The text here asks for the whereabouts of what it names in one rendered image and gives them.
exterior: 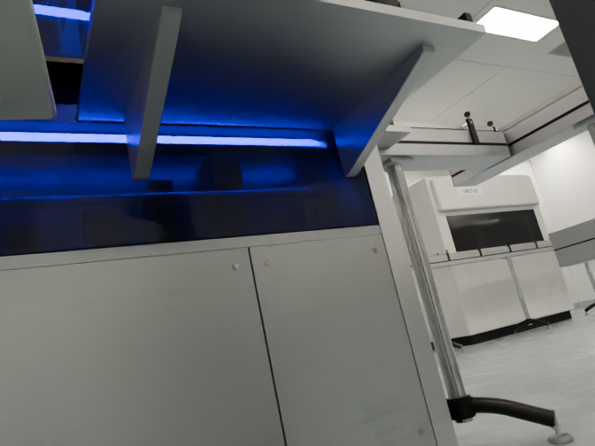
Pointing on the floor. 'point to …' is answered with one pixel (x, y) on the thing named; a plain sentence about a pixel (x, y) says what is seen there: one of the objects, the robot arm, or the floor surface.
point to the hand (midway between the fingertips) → (395, 42)
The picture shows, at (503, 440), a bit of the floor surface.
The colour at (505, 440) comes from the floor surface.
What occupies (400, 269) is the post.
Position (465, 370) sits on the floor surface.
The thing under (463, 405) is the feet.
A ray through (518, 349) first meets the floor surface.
